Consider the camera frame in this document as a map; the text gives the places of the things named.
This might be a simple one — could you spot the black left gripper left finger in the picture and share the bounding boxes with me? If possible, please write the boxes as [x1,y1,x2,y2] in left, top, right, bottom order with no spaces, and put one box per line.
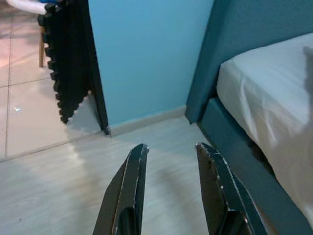
[92,143,150,235]

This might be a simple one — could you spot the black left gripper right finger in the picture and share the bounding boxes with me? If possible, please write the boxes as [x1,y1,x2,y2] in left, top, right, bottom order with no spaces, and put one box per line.
[195,142,269,235]

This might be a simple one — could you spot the mattress with cream sheet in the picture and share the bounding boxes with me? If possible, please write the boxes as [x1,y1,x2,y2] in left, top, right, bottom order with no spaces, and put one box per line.
[216,33,313,235]

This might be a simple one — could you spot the black foam puzzle mats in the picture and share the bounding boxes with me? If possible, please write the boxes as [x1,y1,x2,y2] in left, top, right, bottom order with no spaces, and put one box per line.
[36,0,92,124]

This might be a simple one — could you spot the teal upholstered headboard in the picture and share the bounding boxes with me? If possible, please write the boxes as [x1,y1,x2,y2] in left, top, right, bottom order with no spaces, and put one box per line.
[185,0,313,125]

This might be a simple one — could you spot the white chair wooden legs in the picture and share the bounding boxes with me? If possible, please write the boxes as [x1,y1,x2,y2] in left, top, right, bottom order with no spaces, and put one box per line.
[6,0,47,68]

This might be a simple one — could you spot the dark teal bed frame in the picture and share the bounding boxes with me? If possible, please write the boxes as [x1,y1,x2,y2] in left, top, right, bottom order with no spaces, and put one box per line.
[197,97,313,235]

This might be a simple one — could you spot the dark door frame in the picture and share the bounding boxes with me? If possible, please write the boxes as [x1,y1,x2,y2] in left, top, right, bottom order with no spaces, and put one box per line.
[80,0,111,137]

